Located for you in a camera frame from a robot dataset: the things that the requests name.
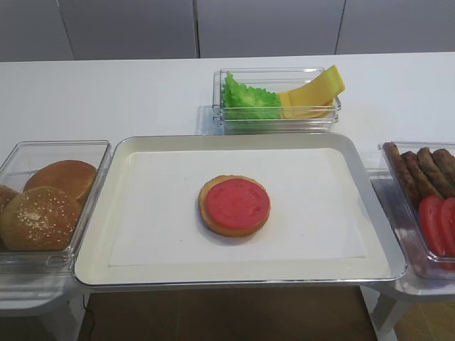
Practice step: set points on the brown meat patty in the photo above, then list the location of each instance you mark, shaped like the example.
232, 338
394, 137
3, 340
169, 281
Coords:
435, 176
424, 185
445, 162
404, 176

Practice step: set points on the sesame top bun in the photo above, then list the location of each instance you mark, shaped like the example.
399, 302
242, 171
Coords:
39, 219

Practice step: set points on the left red tomato slice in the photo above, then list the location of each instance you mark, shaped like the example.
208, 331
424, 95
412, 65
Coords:
428, 209

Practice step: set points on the clear bin with lettuce cheese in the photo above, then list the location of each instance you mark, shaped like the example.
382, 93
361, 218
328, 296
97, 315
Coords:
273, 80

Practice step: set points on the red tomato slice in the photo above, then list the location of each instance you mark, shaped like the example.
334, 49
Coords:
445, 223
428, 209

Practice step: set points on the clear bin with patties tomatoes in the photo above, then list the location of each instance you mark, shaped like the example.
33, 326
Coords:
405, 219

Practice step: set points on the white paper tray liner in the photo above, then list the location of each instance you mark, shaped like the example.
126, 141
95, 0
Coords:
316, 208

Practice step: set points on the clear bin with buns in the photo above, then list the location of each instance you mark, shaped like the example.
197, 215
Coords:
27, 158

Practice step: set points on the green lettuce leaf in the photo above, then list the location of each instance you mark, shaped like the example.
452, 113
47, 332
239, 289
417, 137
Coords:
242, 102

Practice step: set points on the bun at left edge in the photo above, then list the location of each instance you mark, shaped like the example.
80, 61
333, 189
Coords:
6, 196

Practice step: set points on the middle red tomato slice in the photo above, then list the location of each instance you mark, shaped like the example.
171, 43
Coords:
445, 223

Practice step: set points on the white metal serving tray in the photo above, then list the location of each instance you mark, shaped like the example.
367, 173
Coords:
383, 261

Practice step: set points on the plain brown bun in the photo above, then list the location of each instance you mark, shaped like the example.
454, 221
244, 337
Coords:
71, 176

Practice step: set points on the bottom bun half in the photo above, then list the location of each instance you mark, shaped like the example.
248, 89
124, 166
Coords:
207, 220

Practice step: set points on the yellow cheese slices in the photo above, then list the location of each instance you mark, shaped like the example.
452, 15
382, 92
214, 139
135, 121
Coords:
315, 99

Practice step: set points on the tomato slice on bun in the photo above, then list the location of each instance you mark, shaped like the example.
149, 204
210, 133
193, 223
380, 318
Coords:
237, 204

